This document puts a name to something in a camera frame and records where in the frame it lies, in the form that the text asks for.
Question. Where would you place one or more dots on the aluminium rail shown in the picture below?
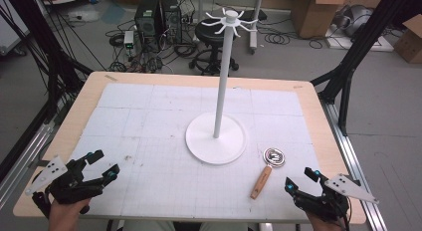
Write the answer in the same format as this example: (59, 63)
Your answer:
(23, 168)
(360, 168)

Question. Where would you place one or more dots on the white hook stand rack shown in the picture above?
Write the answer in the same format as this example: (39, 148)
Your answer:
(223, 91)

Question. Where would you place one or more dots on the small cardboard box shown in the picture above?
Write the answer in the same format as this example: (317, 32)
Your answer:
(409, 42)

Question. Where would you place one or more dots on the white gridded mat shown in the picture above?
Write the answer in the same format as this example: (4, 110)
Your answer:
(149, 158)

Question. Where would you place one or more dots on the black round stool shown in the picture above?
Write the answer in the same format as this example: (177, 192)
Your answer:
(212, 35)

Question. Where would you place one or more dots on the black computer tower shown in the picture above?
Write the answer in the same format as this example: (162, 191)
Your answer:
(171, 18)
(146, 20)

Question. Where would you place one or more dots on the large open cardboard box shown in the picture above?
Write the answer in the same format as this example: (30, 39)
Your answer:
(315, 15)

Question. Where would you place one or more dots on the small white power box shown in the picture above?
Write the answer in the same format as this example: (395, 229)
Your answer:
(128, 39)

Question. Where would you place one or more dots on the person's left hand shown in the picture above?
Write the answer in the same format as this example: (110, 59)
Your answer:
(64, 216)

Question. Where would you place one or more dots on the grey round appliance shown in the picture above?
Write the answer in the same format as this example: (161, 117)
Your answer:
(356, 20)

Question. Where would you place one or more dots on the white wheeled stand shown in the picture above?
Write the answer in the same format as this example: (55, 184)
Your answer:
(256, 22)

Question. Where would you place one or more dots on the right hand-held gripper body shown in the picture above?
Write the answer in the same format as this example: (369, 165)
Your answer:
(326, 204)

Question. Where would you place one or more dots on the person's right hand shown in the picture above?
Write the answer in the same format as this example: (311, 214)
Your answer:
(326, 226)

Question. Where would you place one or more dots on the black metal frame stand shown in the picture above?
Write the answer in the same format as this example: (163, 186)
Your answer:
(49, 58)
(351, 65)

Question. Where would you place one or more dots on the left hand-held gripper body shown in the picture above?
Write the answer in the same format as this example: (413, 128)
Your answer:
(63, 187)

